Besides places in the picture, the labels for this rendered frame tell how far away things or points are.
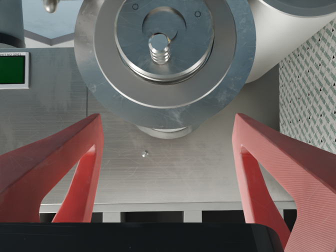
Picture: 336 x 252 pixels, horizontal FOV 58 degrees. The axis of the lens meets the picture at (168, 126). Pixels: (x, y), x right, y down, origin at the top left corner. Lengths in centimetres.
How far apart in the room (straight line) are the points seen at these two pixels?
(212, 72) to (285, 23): 8
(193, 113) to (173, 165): 34
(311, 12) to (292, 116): 21
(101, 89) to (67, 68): 38
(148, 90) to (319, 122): 22
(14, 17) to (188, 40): 242
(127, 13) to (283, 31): 15
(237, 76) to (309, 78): 18
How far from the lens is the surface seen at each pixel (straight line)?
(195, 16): 24
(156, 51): 20
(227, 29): 26
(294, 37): 33
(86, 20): 27
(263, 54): 37
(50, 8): 66
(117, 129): 58
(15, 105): 65
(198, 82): 24
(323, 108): 38
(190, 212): 59
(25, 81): 64
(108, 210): 60
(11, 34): 254
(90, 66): 26
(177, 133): 50
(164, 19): 24
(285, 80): 50
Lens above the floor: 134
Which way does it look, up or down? 4 degrees down
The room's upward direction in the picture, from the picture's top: 179 degrees clockwise
